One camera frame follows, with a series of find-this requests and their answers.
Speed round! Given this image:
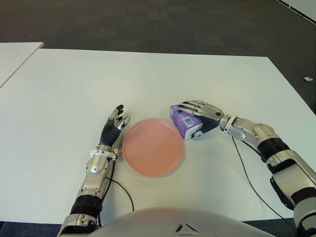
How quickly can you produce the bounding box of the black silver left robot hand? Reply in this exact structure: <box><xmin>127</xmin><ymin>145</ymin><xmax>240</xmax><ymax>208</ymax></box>
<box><xmin>98</xmin><ymin>104</ymin><xmax>130</xmax><ymax>147</ymax></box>

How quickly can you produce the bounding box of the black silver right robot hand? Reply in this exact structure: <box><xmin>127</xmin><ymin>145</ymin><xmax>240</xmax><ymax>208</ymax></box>
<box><xmin>176</xmin><ymin>100</ymin><xmax>225</xmax><ymax>139</ymax></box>

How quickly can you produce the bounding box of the purple tissue paper pack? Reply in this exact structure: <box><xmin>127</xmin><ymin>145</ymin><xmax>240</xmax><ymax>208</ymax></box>
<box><xmin>169</xmin><ymin>104</ymin><xmax>203</xmax><ymax>140</ymax></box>

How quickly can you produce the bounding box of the round pink plate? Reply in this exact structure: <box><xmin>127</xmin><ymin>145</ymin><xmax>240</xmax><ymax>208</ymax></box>
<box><xmin>122</xmin><ymin>118</ymin><xmax>185</xmax><ymax>177</ymax></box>

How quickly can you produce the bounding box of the grey robot torso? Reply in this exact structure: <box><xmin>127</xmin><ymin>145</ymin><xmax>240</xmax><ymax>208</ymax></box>
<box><xmin>98</xmin><ymin>207</ymin><xmax>267</xmax><ymax>237</ymax></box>

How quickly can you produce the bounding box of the adjacent white table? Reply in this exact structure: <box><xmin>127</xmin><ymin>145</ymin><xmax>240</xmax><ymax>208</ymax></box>
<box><xmin>0</xmin><ymin>42</ymin><xmax>44</xmax><ymax>88</ymax></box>

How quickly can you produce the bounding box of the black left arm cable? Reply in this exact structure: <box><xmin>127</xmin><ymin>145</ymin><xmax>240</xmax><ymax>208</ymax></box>
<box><xmin>98</xmin><ymin>158</ymin><xmax>134</xmax><ymax>227</ymax></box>

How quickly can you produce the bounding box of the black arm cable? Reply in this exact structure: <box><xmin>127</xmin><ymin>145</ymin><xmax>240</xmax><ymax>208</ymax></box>
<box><xmin>232</xmin><ymin>135</ymin><xmax>284</xmax><ymax>219</ymax></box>
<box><xmin>98</xmin><ymin>158</ymin><xmax>134</xmax><ymax>227</ymax></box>

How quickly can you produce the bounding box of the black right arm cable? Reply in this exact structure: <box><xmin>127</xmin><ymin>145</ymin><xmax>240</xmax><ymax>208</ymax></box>
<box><xmin>232</xmin><ymin>135</ymin><xmax>284</xmax><ymax>219</ymax></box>

